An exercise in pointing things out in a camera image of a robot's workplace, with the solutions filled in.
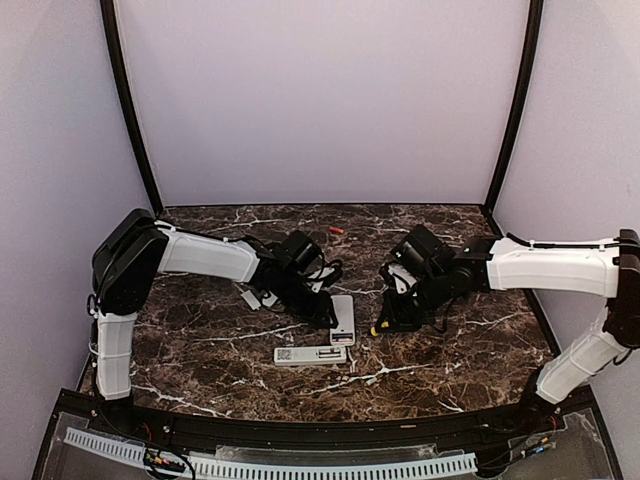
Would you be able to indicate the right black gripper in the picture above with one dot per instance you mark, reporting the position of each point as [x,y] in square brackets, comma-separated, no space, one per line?
[398,321]

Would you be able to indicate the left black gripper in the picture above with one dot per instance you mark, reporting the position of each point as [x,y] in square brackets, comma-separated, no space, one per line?
[318,311]

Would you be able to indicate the grey remote control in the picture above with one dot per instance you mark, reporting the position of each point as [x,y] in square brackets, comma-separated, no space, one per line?
[344,307]

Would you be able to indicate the yellow handled screwdriver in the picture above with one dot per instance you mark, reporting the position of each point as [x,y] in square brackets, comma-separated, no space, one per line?
[381,327]

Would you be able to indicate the white slim remote control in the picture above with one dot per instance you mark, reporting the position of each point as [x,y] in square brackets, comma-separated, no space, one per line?
[310,356]

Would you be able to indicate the grey remote battery cover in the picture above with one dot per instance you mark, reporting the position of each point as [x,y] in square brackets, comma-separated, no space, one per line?
[269,300]

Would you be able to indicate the white battery cover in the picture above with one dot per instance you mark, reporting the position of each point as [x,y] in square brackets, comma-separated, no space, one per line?
[253,302]

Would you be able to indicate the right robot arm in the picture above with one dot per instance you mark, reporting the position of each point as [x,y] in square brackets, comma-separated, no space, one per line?
[426,274]

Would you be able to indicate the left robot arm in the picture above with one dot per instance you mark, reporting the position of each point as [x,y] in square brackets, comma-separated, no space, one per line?
[142,247]

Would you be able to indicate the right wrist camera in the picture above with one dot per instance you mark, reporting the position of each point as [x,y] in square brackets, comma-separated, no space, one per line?
[397,277]

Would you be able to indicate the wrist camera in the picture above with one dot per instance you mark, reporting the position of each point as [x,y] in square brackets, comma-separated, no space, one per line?
[326,276]
[397,277]

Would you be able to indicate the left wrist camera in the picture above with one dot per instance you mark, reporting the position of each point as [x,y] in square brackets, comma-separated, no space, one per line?
[326,276]

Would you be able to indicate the black front rail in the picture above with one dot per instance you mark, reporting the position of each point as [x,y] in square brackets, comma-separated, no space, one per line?
[484,429]

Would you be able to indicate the white slotted cable duct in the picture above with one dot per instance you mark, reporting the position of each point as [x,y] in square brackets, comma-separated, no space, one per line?
[228,462]

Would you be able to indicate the right black frame post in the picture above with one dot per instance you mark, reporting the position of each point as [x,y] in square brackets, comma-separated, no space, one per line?
[520,93]

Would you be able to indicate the black frame post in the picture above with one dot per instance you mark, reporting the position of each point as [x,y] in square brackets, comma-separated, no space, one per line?
[126,101]
[520,93]

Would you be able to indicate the left black frame post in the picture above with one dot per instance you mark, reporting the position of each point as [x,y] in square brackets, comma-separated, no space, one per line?
[126,101]

